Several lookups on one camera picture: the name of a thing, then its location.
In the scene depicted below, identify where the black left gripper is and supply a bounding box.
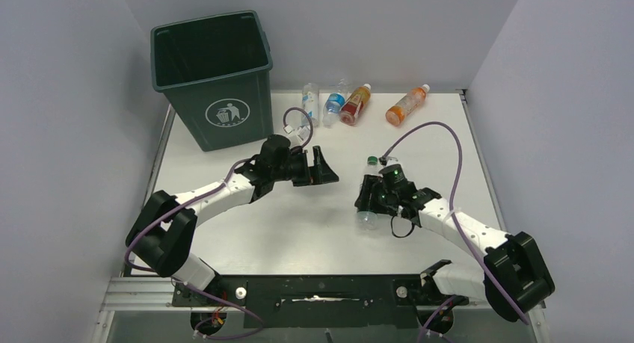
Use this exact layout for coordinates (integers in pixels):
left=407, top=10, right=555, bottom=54
left=271, top=146, right=338, bottom=187

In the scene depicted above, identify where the clear bottle green cap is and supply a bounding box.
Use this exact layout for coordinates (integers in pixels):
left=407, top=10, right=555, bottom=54
left=355, top=156, right=379, bottom=231

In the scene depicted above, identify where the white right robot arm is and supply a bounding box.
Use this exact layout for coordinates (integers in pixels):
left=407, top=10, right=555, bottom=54
left=354, top=164, right=555, bottom=322

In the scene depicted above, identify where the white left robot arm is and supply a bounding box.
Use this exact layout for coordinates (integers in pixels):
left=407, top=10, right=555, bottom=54
left=124, top=135, right=339, bottom=291

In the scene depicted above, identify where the dark green trash bin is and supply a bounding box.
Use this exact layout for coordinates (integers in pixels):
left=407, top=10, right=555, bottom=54
left=150, top=10, right=274, bottom=152

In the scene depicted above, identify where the clear bottle blue label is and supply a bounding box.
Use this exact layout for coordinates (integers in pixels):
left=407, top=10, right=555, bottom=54
left=321, top=79, right=348, bottom=128

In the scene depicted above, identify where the brown tea bottle red label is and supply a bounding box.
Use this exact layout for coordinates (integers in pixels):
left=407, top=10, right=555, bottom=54
left=339, top=84, right=372, bottom=126

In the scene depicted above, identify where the white blue label bottle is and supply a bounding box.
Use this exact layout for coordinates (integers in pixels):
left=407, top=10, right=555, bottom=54
left=301, top=83, right=319, bottom=127

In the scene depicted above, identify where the orange juice bottle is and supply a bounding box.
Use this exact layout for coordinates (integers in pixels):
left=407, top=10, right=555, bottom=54
left=385, top=84, right=430, bottom=127

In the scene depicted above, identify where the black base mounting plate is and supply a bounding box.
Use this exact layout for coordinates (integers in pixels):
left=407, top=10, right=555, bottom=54
left=171, top=274, right=470, bottom=330

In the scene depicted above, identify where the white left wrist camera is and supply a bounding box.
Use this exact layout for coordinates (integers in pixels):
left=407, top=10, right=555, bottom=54
left=283, top=125, right=310, bottom=141

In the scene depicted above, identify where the aluminium frame rail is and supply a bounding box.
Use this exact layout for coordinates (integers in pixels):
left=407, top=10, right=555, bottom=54
left=92, top=276, right=552, bottom=342

